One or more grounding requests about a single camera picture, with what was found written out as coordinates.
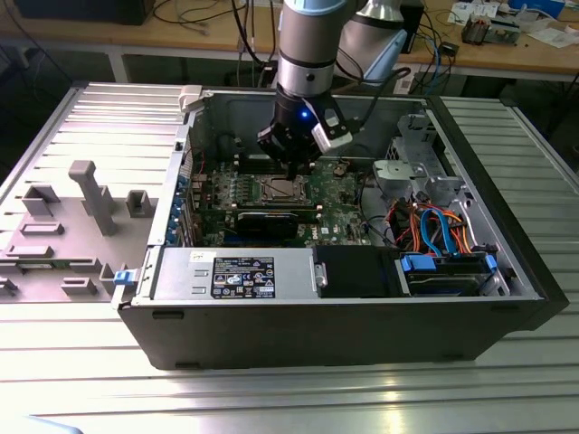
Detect metal socket cover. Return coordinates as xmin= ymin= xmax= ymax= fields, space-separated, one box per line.
xmin=257 ymin=175 xmax=312 ymax=203

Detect blue flat wire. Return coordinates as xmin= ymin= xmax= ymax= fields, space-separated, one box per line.
xmin=419 ymin=210 xmax=442 ymax=257
xmin=432 ymin=206 xmax=459 ymax=258

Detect green motherboard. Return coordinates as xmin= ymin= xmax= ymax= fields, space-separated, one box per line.
xmin=187 ymin=157 xmax=384 ymax=249

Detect grey parts rack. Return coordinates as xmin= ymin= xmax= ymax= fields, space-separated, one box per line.
xmin=0 ymin=160 xmax=157 ymax=304

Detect orange wire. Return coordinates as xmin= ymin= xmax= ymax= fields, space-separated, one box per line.
xmin=404 ymin=205 xmax=474 ymax=254

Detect hard disk blue carrier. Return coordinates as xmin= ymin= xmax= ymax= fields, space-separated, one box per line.
xmin=394 ymin=252 xmax=498 ymax=298

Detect upright black box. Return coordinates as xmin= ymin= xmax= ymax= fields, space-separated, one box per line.
xmin=401 ymin=0 xmax=426 ymax=55

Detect black plug coloured wires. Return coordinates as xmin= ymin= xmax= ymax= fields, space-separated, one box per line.
xmin=386 ymin=201 xmax=411 ymax=248

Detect black PC case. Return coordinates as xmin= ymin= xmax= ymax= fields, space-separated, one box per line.
xmin=116 ymin=83 xmax=570 ymax=372

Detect perforated metal drive cage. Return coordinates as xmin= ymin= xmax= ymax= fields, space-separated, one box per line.
xmin=386 ymin=112 xmax=449 ymax=182

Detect white papers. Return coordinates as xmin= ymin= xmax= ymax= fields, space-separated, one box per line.
xmin=527 ymin=24 xmax=579 ymax=49

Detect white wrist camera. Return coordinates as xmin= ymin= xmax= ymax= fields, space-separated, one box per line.
xmin=310 ymin=108 xmax=354 ymax=153

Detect wooden desk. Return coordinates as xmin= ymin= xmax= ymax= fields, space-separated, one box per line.
xmin=0 ymin=0 xmax=579 ymax=85

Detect silver CPU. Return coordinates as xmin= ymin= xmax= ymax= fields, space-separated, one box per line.
xmin=270 ymin=179 xmax=300 ymax=199

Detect silver power supply unit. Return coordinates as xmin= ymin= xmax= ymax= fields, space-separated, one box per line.
xmin=153 ymin=247 xmax=318 ymax=302

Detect large black box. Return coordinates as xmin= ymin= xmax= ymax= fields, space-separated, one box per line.
xmin=17 ymin=0 xmax=148 ymax=26

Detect black graphics card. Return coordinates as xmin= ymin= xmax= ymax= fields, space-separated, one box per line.
xmin=234 ymin=208 xmax=300 ymax=241

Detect black RAM slot bank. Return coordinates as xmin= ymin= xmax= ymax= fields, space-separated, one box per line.
xmin=234 ymin=153 xmax=318 ymax=176
xmin=233 ymin=202 xmax=323 ymax=222

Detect copper coil device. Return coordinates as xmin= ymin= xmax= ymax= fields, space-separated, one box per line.
xmin=460 ymin=12 xmax=492 ymax=45

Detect grey circuit device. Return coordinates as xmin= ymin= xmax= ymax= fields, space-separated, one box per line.
xmin=488 ymin=15 xmax=528 ymax=46

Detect silver metal bracket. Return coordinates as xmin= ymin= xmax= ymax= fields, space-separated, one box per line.
xmin=371 ymin=158 xmax=429 ymax=200

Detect CPU socket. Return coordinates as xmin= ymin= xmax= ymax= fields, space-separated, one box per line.
xmin=255 ymin=174 xmax=314 ymax=204

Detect grey case release handle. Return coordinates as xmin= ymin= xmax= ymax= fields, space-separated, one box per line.
xmin=178 ymin=84 xmax=204 ymax=114

